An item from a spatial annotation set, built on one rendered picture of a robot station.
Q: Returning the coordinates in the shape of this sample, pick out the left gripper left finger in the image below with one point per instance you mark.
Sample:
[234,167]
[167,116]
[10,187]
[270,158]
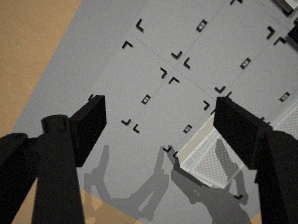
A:
[50,158]

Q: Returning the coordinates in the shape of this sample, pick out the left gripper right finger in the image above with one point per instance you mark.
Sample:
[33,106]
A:
[274,154]

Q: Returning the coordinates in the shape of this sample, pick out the grey deck plate with rectangular bays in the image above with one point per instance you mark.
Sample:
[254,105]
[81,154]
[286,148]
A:
[121,170]

